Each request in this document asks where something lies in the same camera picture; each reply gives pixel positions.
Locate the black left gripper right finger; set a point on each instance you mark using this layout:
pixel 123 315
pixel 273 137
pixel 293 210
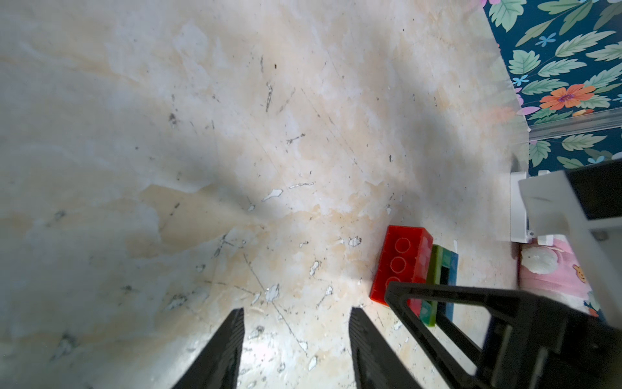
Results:
pixel 375 364

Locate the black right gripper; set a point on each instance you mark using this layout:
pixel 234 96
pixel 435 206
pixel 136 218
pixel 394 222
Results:
pixel 531 341

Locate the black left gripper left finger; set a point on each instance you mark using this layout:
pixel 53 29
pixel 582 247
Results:
pixel 217 365

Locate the red lego brick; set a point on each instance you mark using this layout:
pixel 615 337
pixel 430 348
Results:
pixel 405 258

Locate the blue lego brick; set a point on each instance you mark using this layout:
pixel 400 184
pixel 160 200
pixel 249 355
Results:
pixel 449 275

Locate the white teddy bear pink shirt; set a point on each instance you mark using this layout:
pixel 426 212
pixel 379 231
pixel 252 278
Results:
pixel 554 272

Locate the white rectangular box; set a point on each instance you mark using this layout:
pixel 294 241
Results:
pixel 520 231

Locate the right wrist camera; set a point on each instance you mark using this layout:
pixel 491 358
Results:
pixel 584 205

